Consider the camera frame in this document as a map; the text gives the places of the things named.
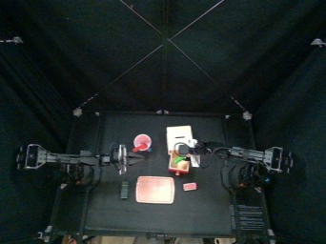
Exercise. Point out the green toy pea pod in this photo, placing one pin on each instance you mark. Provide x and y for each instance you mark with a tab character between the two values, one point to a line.
179	159

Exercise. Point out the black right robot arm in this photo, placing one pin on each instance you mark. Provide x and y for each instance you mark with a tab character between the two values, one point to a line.
250	155

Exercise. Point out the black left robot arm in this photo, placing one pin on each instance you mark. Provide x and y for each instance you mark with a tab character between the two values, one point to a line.
63	158

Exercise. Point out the salmon sushi toy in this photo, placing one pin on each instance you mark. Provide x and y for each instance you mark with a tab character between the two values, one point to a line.
190	187

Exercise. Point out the small blue toy piece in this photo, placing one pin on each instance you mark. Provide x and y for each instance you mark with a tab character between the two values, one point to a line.
148	149

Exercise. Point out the red bowl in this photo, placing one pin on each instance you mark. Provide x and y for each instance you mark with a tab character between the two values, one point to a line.
142	142

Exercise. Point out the small black rectangular block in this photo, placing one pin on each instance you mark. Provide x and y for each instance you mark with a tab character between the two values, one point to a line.
124	190

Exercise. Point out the pink rectangular tray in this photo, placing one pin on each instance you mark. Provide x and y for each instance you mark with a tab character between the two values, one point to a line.
155	189

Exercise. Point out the grey metal frame bracket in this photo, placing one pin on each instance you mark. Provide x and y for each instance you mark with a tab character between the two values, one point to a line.
247	115
162	111
317	42
76	111
15	40

